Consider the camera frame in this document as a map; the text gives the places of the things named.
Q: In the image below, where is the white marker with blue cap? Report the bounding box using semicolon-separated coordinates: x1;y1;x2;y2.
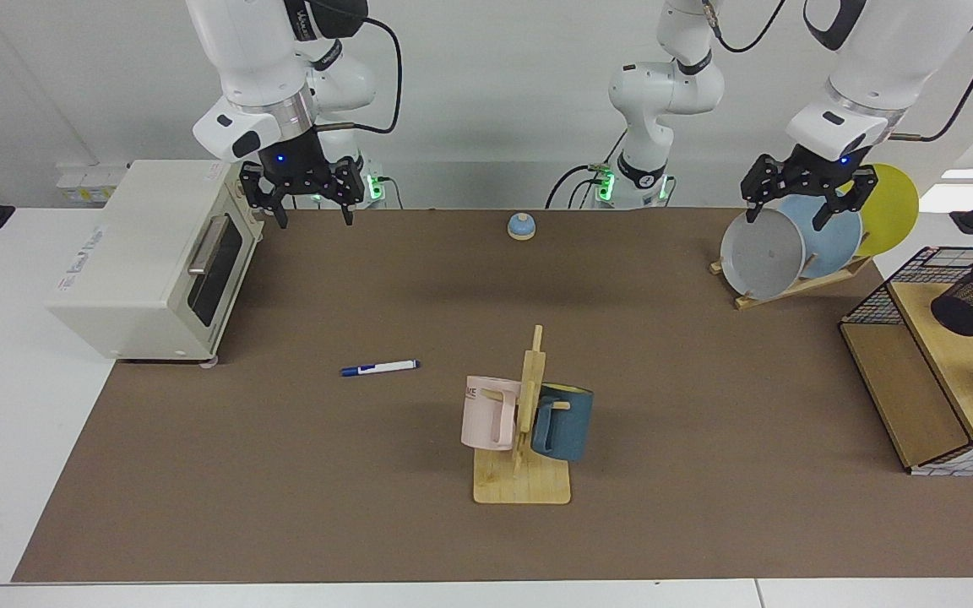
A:
340;360;421;377

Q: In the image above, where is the light blue plate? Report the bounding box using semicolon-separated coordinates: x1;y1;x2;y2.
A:
778;190;863;280

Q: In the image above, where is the grey plate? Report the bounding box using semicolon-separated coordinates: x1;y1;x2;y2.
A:
720;208;807;301

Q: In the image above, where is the yellow plate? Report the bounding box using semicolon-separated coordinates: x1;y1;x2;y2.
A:
833;163;920;258

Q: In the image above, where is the wooden plate rack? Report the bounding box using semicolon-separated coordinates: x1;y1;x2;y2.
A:
709;253;873;311

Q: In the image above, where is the pale toaster oven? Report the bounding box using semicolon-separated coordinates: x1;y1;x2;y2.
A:
45;160;265;366

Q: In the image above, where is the pink cup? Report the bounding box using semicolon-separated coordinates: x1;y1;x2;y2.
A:
460;375;524;452

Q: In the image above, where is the brown table cloth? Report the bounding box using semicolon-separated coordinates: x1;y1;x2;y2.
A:
12;208;973;584

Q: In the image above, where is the dark blue cup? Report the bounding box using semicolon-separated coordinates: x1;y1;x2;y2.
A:
530;383;595;463

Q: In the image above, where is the wooden cup stand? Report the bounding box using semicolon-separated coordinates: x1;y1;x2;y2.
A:
473;325;573;506

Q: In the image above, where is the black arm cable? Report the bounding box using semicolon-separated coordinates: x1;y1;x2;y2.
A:
288;0;404;136
702;0;973;143

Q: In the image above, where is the white wall socket box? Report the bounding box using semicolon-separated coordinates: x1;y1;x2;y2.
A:
56;163;131;205

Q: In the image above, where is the wire basket with wooden floor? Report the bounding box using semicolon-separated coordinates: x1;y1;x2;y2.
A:
840;247;973;478

